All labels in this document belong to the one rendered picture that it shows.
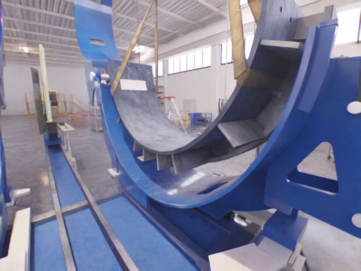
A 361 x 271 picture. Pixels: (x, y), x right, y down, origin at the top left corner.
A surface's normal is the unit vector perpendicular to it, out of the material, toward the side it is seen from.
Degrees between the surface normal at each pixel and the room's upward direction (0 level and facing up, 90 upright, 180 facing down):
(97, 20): 85
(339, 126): 90
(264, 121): 90
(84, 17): 85
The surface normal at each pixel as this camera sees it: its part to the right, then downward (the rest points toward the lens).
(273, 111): -0.76, 0.13
